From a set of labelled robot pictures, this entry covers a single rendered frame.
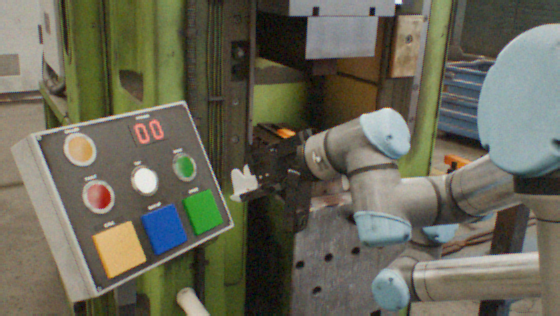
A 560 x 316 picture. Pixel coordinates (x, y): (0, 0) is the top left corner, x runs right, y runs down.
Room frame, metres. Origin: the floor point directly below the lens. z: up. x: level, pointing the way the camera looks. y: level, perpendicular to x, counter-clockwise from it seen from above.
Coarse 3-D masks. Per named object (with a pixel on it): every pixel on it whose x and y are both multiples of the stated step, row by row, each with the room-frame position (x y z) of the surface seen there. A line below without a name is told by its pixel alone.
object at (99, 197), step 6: (90, 186) 0.86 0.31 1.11; (96, 186) 0.86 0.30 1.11; (102, 186) 0.87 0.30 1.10; (90, 192) 0.85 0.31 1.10; (96, 192) 0.86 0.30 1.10; (102, 192) 0.86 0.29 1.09; (108, 192) 0.87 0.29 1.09; (90, 198) 0.84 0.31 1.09; (96, 198) 0.85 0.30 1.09; (102, 198) 0.86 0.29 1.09; (108, 198) 0.87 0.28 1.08; (90, 204) 0.84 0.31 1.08; (96, 204) 0.85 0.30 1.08; (102, 204) 0.85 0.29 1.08; (108, 204) 0.86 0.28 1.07
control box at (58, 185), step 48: (48, 144) 0.85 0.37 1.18; (96, 144) 0.91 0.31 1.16; (144, 144) 0.98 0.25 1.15; (192, 144) 1.07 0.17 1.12; (48, 192) 0.82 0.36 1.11; (144, 192) 0.92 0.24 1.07; (192, 192) 1.00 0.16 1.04; (48, 240) 0.83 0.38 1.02; (144, 240) 0.87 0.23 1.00; (192, 240) 0.94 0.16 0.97; (96, 288) 0.77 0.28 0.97
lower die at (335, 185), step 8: (256, 128) 1.67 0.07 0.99; (264, 128) 1.66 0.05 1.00; (288, 128) 1.68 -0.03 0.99; (264, 136) 1.59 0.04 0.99; (272, 136) 1.59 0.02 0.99; (280, 136) 1.57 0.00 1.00; (256, 144) 1.54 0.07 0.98; (264, 144) 1.54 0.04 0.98; (320, 184) 1.32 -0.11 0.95; (328, 184) 1.34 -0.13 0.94; (336, 184) 1.35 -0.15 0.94; (312, 192) 1.31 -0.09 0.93; (320, 192) 1.32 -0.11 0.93; (328, 192) 1.34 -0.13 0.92; (336, 192) 1.35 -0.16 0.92
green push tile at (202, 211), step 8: (200, 192) 1.01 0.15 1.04; (208, 192) 1.02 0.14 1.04; (184, 200) 0.97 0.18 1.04; (192, 200) 0.98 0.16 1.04; (200, 200) 1.00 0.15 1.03; (208, 200) 1.01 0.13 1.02; (184, 208) 0.97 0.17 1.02; (192, 208) 0.97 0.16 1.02; (200, 208) 0.99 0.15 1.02; (208, 208) 1.00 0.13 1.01; (216, 208) 1.02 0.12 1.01; (192, 216) 0.96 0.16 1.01; (200, 216) 0.98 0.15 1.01; (208, 216) 0.99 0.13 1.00; (216, 216) 1.01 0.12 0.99; (192, 224) 0.96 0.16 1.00; (200, 224) 0.97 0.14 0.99; (208, 224) 0.98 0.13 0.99; (216, 224) 1.00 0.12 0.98; (200, 232) 0.96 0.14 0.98
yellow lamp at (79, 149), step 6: (72, 138) 0.88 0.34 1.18; (78, 138) 0.89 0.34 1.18; (72, 144) 0.88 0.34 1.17; (78, 144) 0.88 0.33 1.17; (84, 144) 0.89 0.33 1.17; (72, 150) 0.87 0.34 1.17; (78, 150) 0.88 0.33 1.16; (84, 150) 0.88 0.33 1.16; (90, 150) 0.89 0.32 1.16; (72, 156) 0.86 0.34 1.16; (78, 156) 0.87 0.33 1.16; (84, 156) 0.88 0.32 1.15; (90, 156) 0.89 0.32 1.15
